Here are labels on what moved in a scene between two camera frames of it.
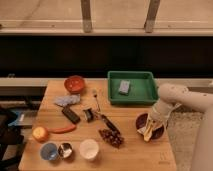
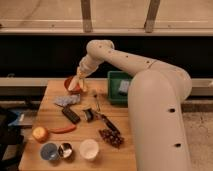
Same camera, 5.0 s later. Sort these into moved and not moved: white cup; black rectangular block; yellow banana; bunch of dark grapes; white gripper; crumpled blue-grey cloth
Moved: white gripper; yellow banana
Not moved: white cup; crumpled blue-grey cloth; black rectangular block; bunch of dark grapes
